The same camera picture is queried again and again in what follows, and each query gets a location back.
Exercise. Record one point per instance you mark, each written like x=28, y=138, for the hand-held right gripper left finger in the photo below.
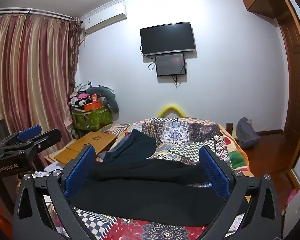
x=78, y=172

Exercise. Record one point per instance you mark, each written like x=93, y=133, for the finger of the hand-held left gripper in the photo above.
x=48, y=136
x=30, y=131

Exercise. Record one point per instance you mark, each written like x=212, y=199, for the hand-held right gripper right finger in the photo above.
x=215, y=173

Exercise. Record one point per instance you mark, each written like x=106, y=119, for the black pants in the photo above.
x=145, y=187

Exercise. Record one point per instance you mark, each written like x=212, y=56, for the dark teal pants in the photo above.
x=136, y=145

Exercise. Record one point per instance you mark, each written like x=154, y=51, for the white cloth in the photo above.
x=52, y=167

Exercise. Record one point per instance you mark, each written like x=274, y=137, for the wooden lap desk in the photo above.
x=90, y=142

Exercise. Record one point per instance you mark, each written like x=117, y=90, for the green patterned storage box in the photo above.
x=90, y=120

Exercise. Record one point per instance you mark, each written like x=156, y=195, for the pile of clothes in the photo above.
x=77, y=97

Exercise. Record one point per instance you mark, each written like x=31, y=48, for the blue jeans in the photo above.
x=118, y=145

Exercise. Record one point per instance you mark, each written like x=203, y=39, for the grey blue bag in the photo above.
x=247, y=133

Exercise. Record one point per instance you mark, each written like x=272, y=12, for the orange box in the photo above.
x=92, y=106

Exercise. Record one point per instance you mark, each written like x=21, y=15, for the patchwork printed blanket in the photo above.
x=180, y=132

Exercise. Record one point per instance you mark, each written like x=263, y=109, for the striped pink curtain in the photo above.
x=27, y=67

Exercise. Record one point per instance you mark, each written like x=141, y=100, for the grey plush toy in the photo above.
x=110, y=97

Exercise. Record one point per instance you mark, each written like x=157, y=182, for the white curtain rod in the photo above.
x=32, y=12

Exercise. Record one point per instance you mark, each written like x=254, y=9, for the wooden door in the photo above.
x=293, y=80

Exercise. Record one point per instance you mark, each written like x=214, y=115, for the white air conditioner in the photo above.
x=102, y=17

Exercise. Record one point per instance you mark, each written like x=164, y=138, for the brown wooden bed post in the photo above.
x=229, y=128

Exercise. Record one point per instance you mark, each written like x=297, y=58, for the small black wall monitor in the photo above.
x=170, y=65

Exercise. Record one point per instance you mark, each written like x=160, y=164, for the large black wall television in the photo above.
x=167, y=38

